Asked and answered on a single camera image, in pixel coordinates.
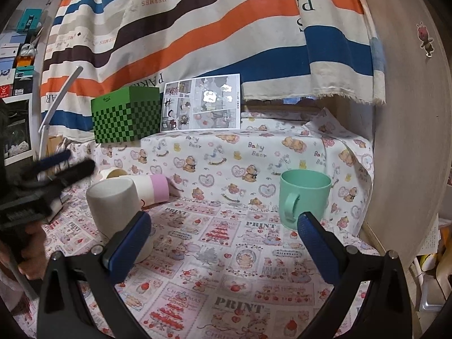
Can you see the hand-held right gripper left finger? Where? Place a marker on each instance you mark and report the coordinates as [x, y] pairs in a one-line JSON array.
[[131, 242]]

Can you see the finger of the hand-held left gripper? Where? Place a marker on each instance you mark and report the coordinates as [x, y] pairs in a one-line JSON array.
[[76, 172], [53, 159]]

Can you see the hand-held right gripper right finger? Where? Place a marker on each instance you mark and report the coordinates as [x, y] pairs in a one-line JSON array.
[[317, 250]]

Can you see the mint green cup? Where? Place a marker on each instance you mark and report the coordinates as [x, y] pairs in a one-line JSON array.
[[303, 197]]

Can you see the cream cup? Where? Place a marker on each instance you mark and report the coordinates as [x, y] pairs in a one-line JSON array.
[[114, 173]]

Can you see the pink and white cup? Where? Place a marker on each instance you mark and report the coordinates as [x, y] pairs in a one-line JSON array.
[[157, 189]]

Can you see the person's left hand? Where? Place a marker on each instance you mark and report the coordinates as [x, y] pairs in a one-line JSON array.
[[33, 250]]

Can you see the white shelf unit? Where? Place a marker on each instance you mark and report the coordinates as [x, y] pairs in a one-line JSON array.
[[17, 127]]

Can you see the green checkered box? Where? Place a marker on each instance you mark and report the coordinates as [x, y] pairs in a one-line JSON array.
[[123, 120]]

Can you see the pink printed tablecloth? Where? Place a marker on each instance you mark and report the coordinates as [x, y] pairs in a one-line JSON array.
[[219, 272]]

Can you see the stack of assorted boxes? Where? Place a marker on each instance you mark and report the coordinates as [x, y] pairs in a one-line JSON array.
[[21, 53]]

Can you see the open paper booklet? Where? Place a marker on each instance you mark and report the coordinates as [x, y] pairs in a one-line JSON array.
[[430, 240]]

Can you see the bear printed cloth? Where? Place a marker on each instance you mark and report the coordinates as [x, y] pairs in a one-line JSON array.
[[226, 162]]

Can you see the wooden board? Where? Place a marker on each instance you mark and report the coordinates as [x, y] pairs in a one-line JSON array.
[[399, 130]]

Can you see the comic print card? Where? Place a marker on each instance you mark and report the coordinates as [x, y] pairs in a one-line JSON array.
[[204, 106]]

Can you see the striped cloth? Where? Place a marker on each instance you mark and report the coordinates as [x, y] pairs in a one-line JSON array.
[[212, 24]]

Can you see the bear sticker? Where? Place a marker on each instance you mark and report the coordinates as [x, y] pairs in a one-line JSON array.
[[424, 39]]

